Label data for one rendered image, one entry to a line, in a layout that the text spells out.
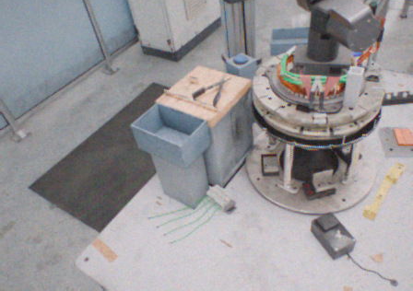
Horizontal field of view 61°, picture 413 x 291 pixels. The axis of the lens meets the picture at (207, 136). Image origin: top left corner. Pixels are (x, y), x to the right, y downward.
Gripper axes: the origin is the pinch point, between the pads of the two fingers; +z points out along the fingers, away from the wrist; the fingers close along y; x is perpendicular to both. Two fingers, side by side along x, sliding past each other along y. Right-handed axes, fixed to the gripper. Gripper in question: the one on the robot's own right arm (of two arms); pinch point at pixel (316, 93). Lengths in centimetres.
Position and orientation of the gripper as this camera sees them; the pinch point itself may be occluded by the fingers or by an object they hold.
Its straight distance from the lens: 75.8
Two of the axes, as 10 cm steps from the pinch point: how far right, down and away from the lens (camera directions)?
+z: 1.0, 7.3, 6.7
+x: 2.6, -6.7, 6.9
